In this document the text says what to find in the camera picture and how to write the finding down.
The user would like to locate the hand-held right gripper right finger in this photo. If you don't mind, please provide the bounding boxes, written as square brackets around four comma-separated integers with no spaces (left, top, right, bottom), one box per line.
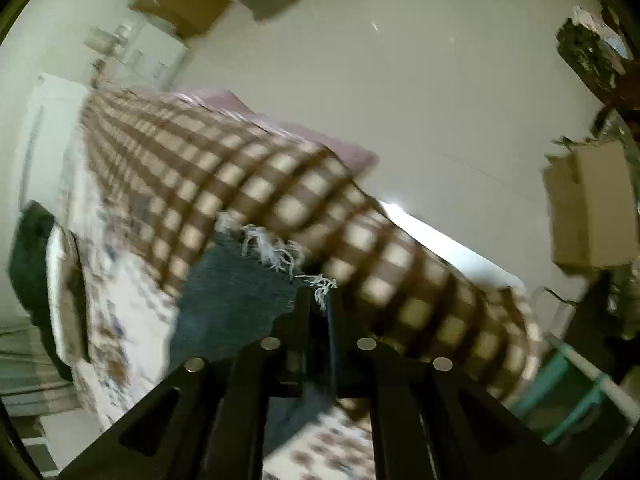
[329,289,593,480]

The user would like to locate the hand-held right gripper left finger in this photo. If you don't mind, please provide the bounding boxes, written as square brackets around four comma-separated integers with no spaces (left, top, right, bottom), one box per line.
[59,286,332,480]

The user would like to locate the blue denim pants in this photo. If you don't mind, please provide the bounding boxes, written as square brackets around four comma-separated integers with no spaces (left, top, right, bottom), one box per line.
[171,215,346,458]

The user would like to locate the brown checkered blanket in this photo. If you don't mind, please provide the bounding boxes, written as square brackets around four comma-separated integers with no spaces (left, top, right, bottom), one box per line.
[79,87,540,407]

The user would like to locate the white floral printed bedsheet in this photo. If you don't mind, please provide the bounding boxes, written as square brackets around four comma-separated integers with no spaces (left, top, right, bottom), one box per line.
[59,125,377,480]

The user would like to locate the teal plastic stool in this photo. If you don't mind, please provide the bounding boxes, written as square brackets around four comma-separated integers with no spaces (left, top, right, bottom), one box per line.
[509,337,618,447]

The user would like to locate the white pillow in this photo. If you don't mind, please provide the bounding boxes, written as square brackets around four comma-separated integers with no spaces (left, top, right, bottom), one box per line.
[46,224,92,367]

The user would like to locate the cardboard box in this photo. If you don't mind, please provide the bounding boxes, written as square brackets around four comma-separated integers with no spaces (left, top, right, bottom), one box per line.
[543,139,640,272]
[128,0,232,40]

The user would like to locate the striped grey cloth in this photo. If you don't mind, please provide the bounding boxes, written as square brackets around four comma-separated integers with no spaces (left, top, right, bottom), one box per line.
[0,324,77,407]

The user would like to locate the dark patterned cloth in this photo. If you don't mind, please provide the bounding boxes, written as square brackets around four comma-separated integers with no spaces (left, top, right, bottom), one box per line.
[555,4,632,95]

